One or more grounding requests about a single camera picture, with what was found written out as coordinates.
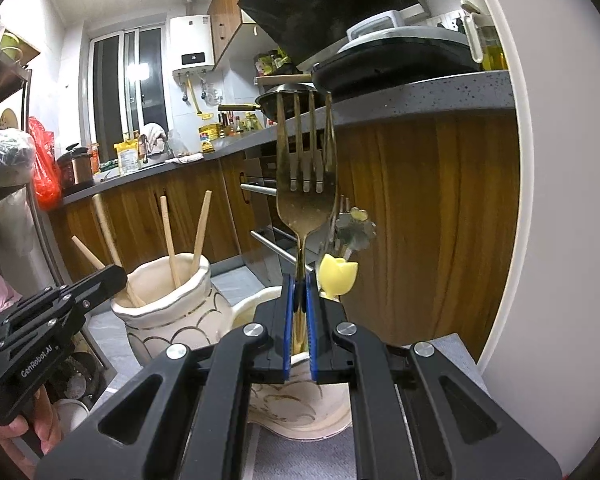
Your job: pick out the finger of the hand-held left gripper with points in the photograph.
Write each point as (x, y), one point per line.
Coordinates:
(100, 285)

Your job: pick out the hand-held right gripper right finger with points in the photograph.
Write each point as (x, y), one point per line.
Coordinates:
(314, 335)

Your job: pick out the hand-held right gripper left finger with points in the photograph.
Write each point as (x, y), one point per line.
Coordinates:
(288, 330)

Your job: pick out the wooden chopstick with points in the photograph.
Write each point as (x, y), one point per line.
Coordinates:
(169, 240)
(107, 230)
(87, 252)
(201, 230)

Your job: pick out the small cream ceramic vase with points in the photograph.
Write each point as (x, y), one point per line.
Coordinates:
(300, 410)

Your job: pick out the large cream ceramic vase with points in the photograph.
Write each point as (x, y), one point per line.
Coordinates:
(180, 320)

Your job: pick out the gold fork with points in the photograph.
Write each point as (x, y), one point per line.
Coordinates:
(302, 210)

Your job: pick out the person's left hand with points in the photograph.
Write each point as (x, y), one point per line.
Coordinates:
(35, 435)

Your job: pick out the wooden chopsticks and spoons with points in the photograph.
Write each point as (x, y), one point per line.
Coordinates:
(135, 195)

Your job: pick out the dark red electric cooker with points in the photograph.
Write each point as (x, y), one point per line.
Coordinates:
(75, 170)

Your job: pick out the stainless steel oven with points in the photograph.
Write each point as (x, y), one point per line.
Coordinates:
(257, 215)

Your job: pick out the yellow food bag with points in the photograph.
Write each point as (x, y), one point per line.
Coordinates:
(126, 159)

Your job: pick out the red plastic bag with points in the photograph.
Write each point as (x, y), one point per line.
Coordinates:
(45, 165)

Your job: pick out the grey striped tablecloth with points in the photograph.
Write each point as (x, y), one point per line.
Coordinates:
(455, 355)

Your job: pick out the white cloth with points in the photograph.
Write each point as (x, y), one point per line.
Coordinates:
(153, 139)

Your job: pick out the clear plastic bag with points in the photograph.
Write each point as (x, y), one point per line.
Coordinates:
(5, 152)

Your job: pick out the wooden base cabinet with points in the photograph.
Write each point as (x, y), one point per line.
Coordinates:
(430, 210)

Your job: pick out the yellow oil bottle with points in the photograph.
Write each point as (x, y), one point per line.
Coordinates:
(209, 139)

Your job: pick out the kitchen window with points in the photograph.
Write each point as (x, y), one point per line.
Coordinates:
(125, 85)

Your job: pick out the row of condiment bottles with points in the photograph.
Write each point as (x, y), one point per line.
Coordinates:
(240, 124)

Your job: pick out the metal storage rack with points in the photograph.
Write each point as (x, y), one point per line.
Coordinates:
(2, 80)

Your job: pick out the black wok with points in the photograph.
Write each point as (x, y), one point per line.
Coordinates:
(265, 102)

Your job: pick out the brown frying pan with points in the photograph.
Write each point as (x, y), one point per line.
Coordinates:
(280, 80)

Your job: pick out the green cup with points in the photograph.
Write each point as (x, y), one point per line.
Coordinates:
(7, 45)

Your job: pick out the white water heater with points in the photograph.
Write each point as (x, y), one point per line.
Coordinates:
(192, 42)

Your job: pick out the shelf of seasoning packets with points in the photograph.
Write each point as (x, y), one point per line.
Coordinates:
(272, 62)

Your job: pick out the grey kitchen countertop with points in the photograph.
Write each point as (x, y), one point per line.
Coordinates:
(430, 90)

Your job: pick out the black electric griddle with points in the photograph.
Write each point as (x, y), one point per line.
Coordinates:
(395, 60)

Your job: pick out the black range hood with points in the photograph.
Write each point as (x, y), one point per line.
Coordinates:
(320, 10)

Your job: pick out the white top oil dispenser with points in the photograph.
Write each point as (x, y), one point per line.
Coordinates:
(480, 20)

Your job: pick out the wooden wall cabinet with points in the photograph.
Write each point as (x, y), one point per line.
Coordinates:
(227, 10)

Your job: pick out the white wall socket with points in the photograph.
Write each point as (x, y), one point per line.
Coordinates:
(445, 19)

